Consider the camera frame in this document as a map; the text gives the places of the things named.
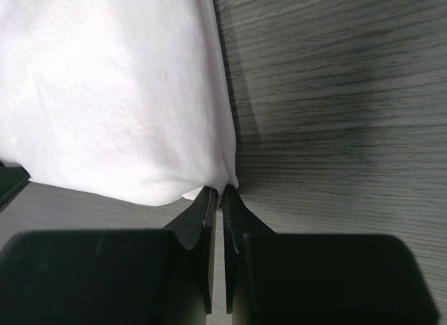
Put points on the white and green t shirt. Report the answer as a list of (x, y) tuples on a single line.
[(122, 98)]

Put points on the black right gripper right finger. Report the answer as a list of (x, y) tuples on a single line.
[(237, 221)]

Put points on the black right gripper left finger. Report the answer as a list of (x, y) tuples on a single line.
[(195, 229)]

